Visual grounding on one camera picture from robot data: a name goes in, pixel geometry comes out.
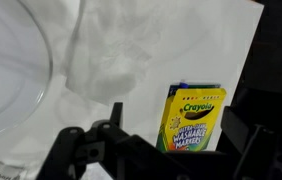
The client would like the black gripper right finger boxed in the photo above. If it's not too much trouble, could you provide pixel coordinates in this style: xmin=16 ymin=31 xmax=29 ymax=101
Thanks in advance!
xmin=217 ymin=105 xmax=282 ymax=180

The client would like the clear glass round plate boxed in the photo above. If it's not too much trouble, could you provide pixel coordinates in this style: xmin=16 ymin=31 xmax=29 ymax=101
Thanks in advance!
xmin=0 ymin=0 xmax=55 ymax=143

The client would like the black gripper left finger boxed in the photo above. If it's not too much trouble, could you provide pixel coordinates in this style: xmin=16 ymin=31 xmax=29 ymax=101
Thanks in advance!
xmin=35 ymin=101 xmax=189 ymax=180

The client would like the white printed label card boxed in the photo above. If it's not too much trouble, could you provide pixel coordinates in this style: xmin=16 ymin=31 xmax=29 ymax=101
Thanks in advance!
xmin=0 ymin=157 xmax=28 ymax=180

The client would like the yellow Crayola marker box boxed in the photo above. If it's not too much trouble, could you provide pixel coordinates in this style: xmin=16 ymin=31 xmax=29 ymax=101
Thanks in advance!
xmin=155 ymin=81 xmax=228 ymax=153

